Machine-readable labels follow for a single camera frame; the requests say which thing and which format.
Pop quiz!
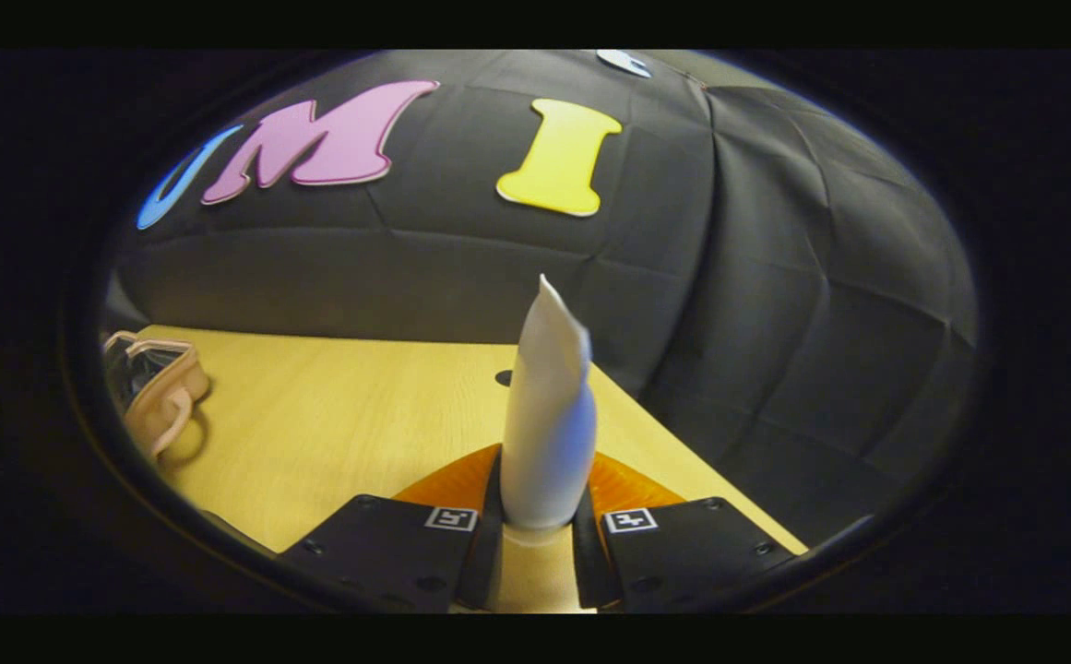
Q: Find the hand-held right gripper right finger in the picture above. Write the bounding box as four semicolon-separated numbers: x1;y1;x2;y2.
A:
572;451;798;613

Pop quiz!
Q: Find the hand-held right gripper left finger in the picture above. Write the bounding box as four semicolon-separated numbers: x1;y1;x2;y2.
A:
275;444;506;615

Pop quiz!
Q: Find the white squeeze tube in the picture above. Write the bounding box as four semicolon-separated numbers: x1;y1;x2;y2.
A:
494;273;598;614

